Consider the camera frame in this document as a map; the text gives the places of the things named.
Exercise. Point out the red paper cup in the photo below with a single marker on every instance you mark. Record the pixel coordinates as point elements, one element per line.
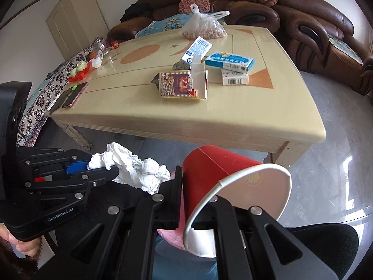
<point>209,169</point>

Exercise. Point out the brown leather armchair sofa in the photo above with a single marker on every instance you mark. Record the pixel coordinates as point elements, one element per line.
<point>320,35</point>

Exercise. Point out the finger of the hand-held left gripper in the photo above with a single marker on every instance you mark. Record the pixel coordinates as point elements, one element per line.
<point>76,169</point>
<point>99,176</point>

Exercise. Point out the small orange fruit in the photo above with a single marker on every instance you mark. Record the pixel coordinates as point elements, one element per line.
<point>92,54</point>

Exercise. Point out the glass jar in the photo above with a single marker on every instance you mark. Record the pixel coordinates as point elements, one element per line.
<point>100,44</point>

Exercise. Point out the red tray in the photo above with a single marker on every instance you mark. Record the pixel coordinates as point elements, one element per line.
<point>83,74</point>

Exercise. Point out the white and blue carton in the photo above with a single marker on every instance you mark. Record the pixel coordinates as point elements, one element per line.
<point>195,48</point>

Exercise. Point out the pink trash bin with bag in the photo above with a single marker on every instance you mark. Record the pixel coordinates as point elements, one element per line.
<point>170,239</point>

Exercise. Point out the grey crumpled pack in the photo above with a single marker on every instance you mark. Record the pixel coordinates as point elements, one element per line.
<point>179,65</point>

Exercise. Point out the carved cream table leg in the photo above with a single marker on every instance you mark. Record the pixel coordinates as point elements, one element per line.
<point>78,135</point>

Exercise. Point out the black flat case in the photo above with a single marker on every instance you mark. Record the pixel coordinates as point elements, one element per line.
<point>58,102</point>

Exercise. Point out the cream cabinet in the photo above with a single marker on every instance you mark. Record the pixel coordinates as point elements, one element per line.
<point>75,20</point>

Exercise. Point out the person's left hand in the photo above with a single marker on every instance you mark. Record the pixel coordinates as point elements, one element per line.
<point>24,248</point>

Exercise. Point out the white tissue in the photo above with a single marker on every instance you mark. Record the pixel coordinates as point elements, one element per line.
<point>140,169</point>

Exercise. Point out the blue seat pad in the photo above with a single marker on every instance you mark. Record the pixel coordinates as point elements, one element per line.
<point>346,48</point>

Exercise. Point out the blue medicine box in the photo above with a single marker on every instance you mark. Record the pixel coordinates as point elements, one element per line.
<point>228,61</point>

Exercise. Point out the white medicine box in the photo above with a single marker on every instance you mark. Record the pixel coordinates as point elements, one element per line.
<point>234,78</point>

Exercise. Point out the red and gold box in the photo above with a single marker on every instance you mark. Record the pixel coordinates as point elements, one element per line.
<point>177,84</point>

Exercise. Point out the clear bag of peanuts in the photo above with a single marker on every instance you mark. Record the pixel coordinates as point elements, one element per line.
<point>204,27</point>

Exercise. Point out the pale green fruit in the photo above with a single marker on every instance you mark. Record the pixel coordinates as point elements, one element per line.
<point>82,64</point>
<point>74,71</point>

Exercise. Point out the floral patterned cloth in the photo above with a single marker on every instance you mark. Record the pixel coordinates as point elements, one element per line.
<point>38,102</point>

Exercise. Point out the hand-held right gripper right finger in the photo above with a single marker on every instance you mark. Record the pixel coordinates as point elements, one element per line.
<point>230,218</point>

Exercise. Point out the round pink crochet cushion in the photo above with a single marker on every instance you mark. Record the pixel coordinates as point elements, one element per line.
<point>193,4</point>

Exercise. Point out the blue plastic stool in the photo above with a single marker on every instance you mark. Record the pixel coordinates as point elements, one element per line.
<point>180,268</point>

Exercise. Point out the black clothing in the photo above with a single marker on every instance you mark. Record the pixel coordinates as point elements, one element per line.
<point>137,11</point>

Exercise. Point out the rose gold phone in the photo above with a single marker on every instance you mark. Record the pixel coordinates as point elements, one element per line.
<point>75,94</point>

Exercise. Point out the person's right leg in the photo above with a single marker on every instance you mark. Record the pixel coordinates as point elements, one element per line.
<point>320,242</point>

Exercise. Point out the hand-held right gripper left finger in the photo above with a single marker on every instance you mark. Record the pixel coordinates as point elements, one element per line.
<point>166,207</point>

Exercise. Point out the blue floral cushion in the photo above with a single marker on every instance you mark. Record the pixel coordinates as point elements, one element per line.
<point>163,24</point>

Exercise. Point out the long brown leather sofa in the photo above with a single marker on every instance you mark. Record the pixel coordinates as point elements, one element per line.
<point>247,11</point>

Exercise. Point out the brown fuzzy coat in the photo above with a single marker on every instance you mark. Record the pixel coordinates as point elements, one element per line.
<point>11,268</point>

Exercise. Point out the white crumpled plastic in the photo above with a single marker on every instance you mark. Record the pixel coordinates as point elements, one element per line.
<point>97,60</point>

